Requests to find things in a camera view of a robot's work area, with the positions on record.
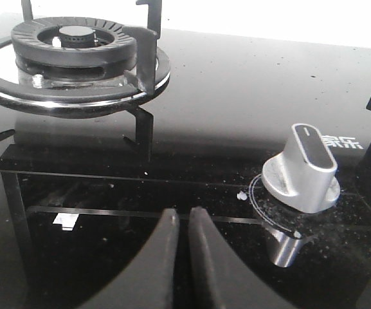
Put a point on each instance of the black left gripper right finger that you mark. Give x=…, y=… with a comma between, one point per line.
x=221, y=279

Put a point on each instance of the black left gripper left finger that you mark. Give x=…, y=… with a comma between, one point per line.
x=147, y=281

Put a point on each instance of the black left pot support grate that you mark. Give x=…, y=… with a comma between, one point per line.
x=149, y=77

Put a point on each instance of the black glass gas stove top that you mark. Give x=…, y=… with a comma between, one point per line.
x=80, y=196

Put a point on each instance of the silver stove control knob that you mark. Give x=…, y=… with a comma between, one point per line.
x=302, y=176

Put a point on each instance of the black left gas burner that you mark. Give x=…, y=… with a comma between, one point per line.
x=73, y=48

